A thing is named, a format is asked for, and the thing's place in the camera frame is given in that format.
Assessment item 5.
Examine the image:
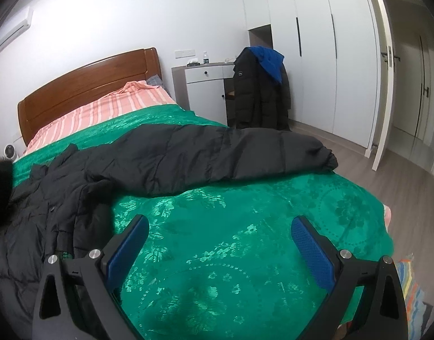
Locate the wooden headboard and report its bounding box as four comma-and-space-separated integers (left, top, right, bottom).
18, 47, 163, 146

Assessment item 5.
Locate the pink striped pillow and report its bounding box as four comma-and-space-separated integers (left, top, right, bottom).
24, 81, 177, 156

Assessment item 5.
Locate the small white fan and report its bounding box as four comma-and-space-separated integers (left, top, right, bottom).
3, 143, 19, 162

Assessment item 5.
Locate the white room door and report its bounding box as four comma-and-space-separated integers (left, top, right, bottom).
365, 0, 396, 172

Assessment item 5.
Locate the blue hoodie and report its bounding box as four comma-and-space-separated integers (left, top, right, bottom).
247, 46, 285, 85

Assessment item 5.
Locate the colourful striped rug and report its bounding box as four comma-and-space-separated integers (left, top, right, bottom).
394, 253, 433, 330

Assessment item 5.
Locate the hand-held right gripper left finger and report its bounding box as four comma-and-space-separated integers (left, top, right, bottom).
32, 214, 150, 340

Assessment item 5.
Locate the white wardrobe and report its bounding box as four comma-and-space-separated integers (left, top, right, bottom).
240, 0, 380, 149

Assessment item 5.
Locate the black coat on chair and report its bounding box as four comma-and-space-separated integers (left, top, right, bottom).
233, 47, 291, 130

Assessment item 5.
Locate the white dresser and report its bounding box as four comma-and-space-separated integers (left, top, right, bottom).
172, 62, 239, 126

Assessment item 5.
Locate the green floral bedspread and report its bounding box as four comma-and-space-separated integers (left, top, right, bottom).
12, 103, 394, 340

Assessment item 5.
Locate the white air conditioner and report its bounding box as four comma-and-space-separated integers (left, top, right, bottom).
0, 7, 34, 57

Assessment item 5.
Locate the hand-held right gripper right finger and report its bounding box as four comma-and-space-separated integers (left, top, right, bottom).
290, 215, 410, 340

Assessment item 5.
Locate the black puffer jacket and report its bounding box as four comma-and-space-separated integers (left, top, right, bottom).
0, 125, 339, 340

